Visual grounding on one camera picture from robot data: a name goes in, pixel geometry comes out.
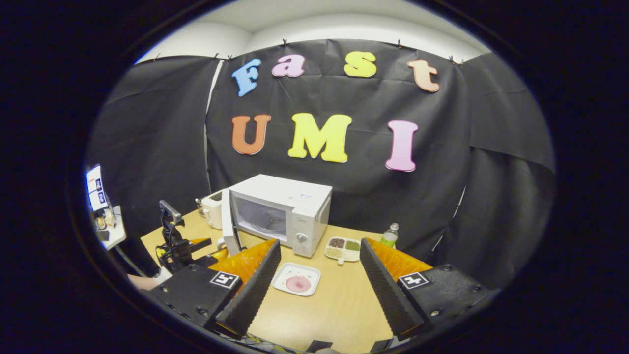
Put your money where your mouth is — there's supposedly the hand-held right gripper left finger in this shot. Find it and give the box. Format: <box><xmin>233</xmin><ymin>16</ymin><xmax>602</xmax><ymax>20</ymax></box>
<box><xmin>147</xmin><ymin>239</ymin><xmax>282</xmax><ymax>340</ymax></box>

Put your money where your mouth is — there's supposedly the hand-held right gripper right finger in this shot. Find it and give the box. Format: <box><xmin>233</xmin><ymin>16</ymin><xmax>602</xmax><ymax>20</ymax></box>
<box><xmin>360</xmin><ymin>238</ymin><xmax>492</xmax><ymax>342</ymax></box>

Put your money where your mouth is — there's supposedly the white square plate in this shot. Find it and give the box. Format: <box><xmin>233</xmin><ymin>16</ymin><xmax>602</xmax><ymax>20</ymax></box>
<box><xmin>271</xmin><ymin>262</ymin><xmax>321</xmax><ymax>297</ymax></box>

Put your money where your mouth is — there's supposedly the white microwave oven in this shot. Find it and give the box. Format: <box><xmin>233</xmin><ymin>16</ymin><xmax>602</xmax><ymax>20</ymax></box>
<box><xmin>221</xmin><ymin>174</ymin><xmax>333</xmax><ymax>258</ymax></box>

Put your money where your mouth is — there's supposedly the white toaster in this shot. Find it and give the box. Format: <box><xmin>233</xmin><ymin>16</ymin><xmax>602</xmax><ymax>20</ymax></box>
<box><xmin>200</xmin><ymin>189</ymin><xmax>224</xmax><ymax>230</ymax></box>

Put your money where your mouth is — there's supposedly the green drink bottle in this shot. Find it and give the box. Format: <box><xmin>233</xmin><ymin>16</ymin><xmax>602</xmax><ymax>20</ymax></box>
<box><xmin>380</xmin><ymin>223</ymin><xmax>400</xmax><ymax>249</ymax></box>

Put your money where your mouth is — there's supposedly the white side table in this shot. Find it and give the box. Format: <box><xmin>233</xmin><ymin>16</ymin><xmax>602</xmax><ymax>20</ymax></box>
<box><xmin>96</xmin><ymin>206</ymin><xmax>127</xmax><ymax>250</ymax></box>

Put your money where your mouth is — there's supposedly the white divided dish of beans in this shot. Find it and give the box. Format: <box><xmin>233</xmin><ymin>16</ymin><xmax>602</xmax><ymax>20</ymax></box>
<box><xmin>324</xmin><ymin>236</ymin><xmax>361</xmax><ymax>265</ymax></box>

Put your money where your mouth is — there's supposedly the white printed sign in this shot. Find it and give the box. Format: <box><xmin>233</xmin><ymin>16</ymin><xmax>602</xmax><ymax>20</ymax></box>
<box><xmin>86</xmin><ymin>165</ymin><xmax>110</xmax><ymax>212</ymax></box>

